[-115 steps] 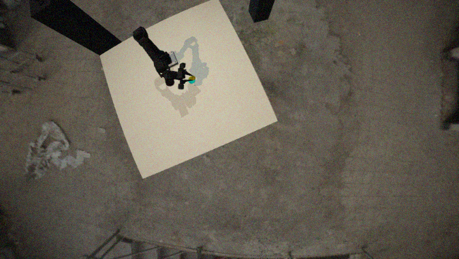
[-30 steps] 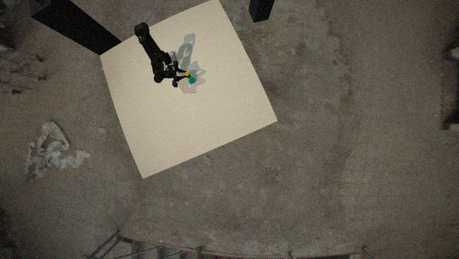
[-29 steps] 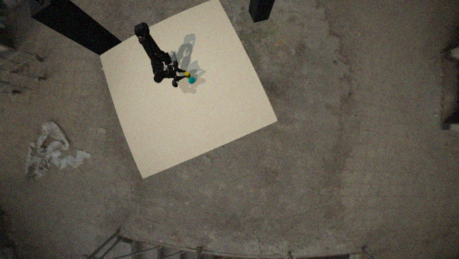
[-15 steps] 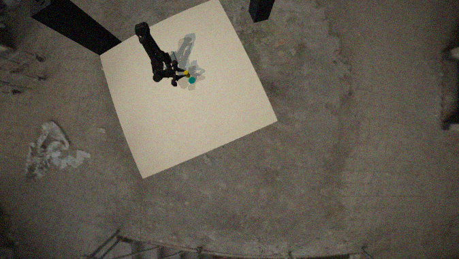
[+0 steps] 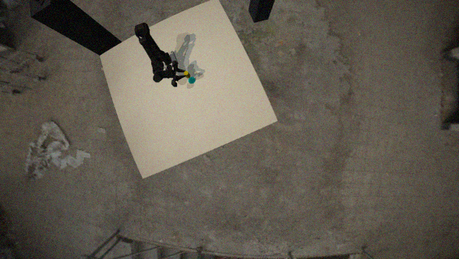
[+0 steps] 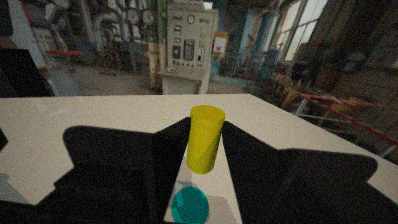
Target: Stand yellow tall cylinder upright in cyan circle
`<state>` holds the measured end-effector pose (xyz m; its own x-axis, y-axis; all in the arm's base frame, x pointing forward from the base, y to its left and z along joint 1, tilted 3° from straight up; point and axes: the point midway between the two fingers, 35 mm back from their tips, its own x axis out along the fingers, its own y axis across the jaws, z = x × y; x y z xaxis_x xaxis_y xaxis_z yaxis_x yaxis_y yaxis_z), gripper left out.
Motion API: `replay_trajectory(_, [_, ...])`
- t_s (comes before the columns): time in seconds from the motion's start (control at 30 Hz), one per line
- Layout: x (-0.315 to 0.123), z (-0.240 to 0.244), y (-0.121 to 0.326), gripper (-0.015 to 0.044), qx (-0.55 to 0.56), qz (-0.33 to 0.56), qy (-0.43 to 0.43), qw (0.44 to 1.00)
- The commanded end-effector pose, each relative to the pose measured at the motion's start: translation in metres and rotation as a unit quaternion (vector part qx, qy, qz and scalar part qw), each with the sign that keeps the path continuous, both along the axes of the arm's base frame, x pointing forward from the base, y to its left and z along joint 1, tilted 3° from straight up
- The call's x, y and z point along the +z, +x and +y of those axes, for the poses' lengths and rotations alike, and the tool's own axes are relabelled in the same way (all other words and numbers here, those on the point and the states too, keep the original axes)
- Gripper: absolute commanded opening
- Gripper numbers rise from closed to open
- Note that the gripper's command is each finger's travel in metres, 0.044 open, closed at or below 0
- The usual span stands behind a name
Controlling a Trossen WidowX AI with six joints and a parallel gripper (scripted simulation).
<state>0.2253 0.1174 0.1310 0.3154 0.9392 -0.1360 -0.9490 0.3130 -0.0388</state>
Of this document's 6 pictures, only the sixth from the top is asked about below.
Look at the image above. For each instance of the yellow cylinder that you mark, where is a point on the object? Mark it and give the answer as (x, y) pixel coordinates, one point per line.
(205, 133)

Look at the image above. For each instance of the teal circle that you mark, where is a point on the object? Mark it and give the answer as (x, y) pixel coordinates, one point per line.
(190, 206)

